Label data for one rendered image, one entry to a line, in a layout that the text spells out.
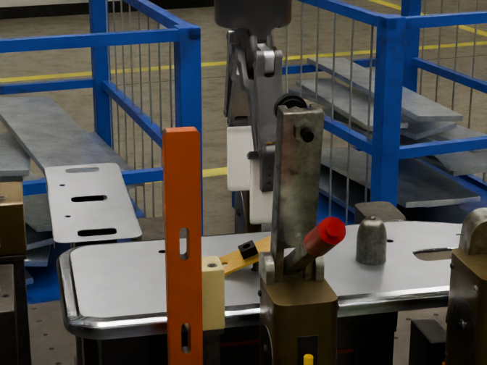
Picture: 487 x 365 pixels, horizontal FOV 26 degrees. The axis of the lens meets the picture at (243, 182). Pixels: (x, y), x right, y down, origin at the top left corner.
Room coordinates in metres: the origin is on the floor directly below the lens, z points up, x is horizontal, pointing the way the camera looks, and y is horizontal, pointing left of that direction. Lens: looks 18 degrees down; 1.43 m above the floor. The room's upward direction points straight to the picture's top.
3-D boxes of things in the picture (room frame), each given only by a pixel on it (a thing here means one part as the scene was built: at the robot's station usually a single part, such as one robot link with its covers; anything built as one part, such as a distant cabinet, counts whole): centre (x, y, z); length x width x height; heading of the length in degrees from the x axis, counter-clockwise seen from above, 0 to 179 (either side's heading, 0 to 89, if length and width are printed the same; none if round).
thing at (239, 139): (1.07, 0.00, 1.11); 0.03 x 0.01 x 0.07; 102
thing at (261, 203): (0.97, -0.02, 1.11); 0.03 x 0.01 x 0.07; 102
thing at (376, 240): (1.05, -0.14, 1.02); 0.03 x 0.03 x 0.07
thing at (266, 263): (0.88, -0.02, 1.06); 0.03 x 0.01 x 0.03; 12
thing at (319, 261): (0.89, -0.07, 1.06); 0.03 x 0.01 x 0.03; 12
